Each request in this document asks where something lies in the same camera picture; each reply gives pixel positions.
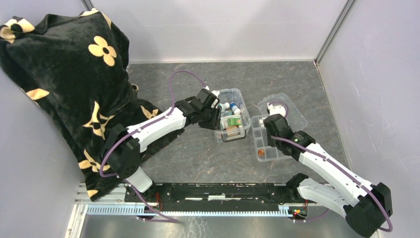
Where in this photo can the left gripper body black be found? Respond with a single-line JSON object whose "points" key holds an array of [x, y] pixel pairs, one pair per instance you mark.
{"points": [[210, 118]]}

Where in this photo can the green small medicine box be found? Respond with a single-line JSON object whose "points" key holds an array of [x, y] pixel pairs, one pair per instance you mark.
{"points": [[234, 122]]}

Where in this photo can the clear first aid box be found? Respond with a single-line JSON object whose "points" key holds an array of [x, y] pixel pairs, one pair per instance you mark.
{"points": [[233, 133]]}

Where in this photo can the blue white bandage roll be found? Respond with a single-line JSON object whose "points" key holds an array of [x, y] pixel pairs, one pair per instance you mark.
{"points": [[235, 109]]}

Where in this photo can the clear compartment tray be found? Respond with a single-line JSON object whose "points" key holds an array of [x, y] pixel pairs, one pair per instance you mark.
{"points": [[261, 142]]}

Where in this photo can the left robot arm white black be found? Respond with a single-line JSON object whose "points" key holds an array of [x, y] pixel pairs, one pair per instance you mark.
{"points": [[124, 145]]}

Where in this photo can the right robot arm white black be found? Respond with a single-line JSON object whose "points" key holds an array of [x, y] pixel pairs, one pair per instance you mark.
{"points": [[365, 206]]}

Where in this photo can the clear box lid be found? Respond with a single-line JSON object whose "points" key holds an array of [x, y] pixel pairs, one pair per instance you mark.
{"points": [[293, 116]]}

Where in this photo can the black blanket with cream flowers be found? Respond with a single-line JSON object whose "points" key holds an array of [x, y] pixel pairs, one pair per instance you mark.
{"points": [[74, 68]]}

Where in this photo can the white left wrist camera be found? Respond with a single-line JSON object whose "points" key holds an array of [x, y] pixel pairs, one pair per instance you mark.
{"points": [[212, 99]]}

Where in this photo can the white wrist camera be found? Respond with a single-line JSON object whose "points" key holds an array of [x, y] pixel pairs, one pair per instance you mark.
{"points": [[212, 99], [277, 108]]}

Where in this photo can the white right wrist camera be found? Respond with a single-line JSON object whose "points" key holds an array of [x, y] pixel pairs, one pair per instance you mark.
{"points": [[277, 108]]}

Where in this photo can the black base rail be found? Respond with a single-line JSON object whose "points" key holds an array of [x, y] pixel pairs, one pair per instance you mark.
{"points": [[221, 197]]}

